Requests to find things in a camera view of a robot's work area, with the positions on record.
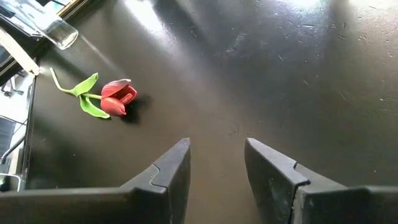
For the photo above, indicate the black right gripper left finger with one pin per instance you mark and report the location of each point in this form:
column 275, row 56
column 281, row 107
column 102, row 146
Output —
column 174, row 174

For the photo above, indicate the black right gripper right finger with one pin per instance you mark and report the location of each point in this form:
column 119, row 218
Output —
column 270, row 174

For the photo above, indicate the white metal bar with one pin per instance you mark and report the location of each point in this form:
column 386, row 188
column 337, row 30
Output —
column 18, row 53

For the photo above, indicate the red tulip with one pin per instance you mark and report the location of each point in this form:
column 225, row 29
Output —
column 116, row 99

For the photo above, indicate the clear glass vase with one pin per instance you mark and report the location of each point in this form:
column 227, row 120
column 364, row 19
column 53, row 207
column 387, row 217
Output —
column 59, row 32

